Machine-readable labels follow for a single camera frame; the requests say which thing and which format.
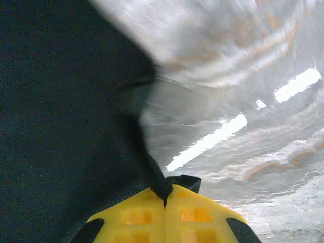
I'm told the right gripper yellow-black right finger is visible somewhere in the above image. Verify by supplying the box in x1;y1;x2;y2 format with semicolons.
165;184;262;243

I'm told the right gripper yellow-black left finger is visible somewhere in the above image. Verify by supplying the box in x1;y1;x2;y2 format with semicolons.
72;187;167;243

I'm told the black t-shirt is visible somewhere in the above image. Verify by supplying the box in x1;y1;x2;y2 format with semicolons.
0;0;203;243

